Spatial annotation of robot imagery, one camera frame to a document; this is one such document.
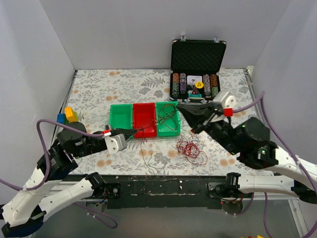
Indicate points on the red bin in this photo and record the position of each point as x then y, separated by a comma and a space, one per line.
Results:
144, 120

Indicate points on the right green bin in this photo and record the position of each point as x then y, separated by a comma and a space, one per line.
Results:
167, 119

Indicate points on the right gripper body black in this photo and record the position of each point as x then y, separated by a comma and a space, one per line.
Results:
206, 121

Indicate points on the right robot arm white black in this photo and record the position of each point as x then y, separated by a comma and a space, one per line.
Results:
250, 142

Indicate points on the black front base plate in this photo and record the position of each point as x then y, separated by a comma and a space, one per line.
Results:
159, 191

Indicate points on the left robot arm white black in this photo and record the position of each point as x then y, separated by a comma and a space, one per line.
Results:
26, 212

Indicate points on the floral table mat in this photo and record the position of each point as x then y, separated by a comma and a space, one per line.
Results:
91, 96

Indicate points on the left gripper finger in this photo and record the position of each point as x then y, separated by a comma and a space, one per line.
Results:
129, 134
116, 131

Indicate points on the left green bin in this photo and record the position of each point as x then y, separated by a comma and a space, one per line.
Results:
121, 116

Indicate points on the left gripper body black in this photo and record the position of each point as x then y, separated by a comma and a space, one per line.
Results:
113, 133

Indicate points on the aluminium frame rail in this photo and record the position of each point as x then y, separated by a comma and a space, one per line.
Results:
257, 196

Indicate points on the green bin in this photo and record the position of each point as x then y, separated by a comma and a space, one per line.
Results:
167, 119
121, 116

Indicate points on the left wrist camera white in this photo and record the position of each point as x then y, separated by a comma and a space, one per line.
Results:
115, 140

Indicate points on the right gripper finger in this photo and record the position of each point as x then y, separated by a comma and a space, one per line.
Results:
198, 119
190, 110

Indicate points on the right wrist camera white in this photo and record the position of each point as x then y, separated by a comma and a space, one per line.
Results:
227, 101

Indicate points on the stacked toy bricks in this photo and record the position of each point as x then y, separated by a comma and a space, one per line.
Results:
67, 117

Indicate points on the black poker chip case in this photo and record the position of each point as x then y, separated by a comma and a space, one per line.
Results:
195, 65

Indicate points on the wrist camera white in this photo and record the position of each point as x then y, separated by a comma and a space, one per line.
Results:
115, 140
227, 101

